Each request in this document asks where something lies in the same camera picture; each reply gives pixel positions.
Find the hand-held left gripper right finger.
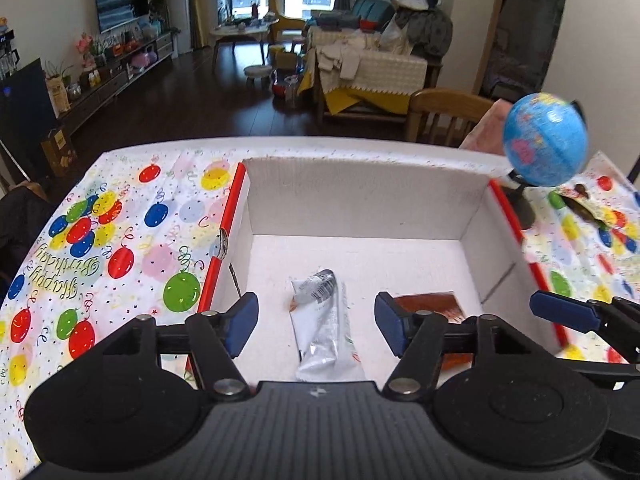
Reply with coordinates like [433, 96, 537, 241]
[374, 290, 556, 401]

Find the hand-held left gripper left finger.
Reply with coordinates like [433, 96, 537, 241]
[102, 292, 260, 401]

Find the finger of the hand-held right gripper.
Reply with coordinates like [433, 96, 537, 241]
[556, 355, 640, 392]
[529, 290, 640, 356]

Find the brown snack packet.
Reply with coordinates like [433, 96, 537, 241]
[392, 290, 474, 372]

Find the silver snack packet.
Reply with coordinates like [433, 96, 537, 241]
[287, 269, 369, 384]

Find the red cardboard box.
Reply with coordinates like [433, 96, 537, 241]
[182, 157, 572, 386]

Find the olive green snack wrapper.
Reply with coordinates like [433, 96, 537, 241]
[552, 182, 618, 235]

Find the balloon printed tablecloth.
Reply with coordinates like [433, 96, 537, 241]
[0, 147, 640, 480]

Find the blue desk globe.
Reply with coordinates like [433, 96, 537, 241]
[500, 91, 590, 231]

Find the pink cloth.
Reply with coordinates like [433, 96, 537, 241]
[459, 100, 516, 159]

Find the wooden chair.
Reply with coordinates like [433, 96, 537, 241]
[406, 88, 496, 149]

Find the sofa with cream cover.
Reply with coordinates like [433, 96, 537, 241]
[304, 25, 444, 117]

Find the small round stool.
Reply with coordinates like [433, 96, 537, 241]
[243, 64, 274, 92]

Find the brown cardboard box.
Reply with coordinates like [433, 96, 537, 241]
[41, 127, 79, 179]

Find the dark television cabinet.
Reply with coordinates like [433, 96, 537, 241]
[64, 30, 177, 137]

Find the round white coffee table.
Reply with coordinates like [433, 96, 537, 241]
[209, 21, 274, 69]

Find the brown paper bag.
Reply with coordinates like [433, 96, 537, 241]
[45, 74, 72, 115]

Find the pile of clothes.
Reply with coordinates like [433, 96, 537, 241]
[389, 0, 454, 59]

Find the yellow giraffe chair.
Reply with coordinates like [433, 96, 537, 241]
[264, 0, 309, 44]

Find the black tall cabinet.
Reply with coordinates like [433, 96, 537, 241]
[0, 57, 57, 161]

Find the pink flower bouquet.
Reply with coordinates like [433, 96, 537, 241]
[75, 32, 99, 69]

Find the flat screen television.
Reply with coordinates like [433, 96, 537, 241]
[94, 0, 150, 35]

